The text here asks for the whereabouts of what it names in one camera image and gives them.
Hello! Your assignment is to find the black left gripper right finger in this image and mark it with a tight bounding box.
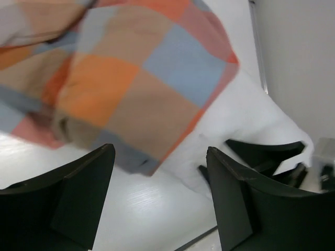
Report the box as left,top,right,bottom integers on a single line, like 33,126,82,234
206,147,334,250

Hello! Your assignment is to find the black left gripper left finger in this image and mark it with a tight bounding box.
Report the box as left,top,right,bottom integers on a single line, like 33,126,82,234
1,144,115,250

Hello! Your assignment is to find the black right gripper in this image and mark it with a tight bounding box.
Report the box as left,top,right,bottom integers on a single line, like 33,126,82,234
198,139,334,193

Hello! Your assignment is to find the orange grey checked pillowcase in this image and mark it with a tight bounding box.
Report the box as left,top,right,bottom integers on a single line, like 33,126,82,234
1,1,239,175

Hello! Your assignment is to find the aluminium rail frame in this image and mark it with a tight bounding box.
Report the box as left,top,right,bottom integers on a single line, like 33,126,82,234
249,0,269,94

